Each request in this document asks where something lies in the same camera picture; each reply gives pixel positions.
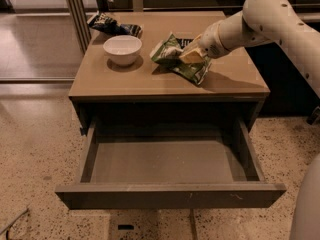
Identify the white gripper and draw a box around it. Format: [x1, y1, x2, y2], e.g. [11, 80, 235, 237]
[179, 21, 230, 64]

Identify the green jalapeno chip bag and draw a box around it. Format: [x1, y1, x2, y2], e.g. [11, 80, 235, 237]
[150, 33, 211, 85]

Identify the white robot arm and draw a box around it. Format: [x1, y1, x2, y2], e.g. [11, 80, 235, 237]
[180, 0, 320, 240]

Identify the brown cabinet with top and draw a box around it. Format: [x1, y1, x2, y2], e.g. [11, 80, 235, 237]
[69, 11, 269, 127]

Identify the dark blue chip bag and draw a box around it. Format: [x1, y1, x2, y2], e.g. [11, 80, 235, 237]
[87, 12, 142, 37]

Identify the open grey top drawer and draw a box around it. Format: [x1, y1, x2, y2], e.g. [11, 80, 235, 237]
[55, 118, 286, 209]

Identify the white ceramic bowl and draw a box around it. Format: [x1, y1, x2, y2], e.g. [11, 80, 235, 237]
[103, 35, 142, 66]

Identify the grey cable on floor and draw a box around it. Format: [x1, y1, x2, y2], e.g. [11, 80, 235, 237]
[0, 207, 30, 237]

